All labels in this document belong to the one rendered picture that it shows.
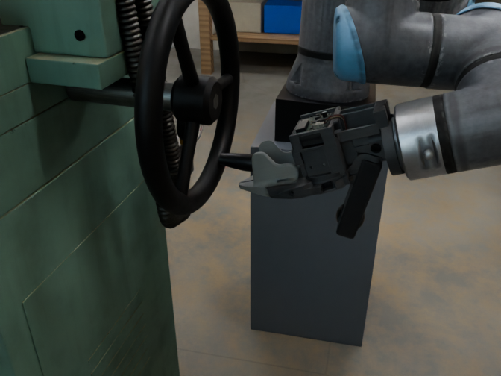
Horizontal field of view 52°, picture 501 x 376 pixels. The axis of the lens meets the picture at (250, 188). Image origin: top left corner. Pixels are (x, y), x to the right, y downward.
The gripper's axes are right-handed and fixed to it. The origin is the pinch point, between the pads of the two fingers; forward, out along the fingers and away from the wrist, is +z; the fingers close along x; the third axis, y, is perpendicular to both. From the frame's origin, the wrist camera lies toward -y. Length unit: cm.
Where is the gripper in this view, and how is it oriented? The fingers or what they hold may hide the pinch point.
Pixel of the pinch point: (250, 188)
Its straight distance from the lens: 68.7
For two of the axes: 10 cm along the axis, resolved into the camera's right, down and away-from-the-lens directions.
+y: -3.3, -8.7, -3.8
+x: -2.8, 4.7, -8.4
